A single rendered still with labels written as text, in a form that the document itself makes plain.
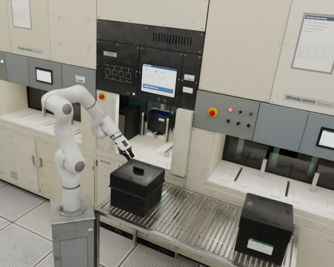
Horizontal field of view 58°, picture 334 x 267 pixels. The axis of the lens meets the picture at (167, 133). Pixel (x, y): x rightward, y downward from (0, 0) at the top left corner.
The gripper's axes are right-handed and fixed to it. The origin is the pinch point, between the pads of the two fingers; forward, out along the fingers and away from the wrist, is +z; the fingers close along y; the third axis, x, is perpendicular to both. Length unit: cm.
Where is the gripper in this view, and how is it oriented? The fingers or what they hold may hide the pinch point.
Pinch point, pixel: (130, 156)
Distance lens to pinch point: 210.6
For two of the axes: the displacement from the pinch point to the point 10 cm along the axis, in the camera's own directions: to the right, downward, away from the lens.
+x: -6.9, 4.8, 5.3
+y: 4.4, -3.0, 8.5
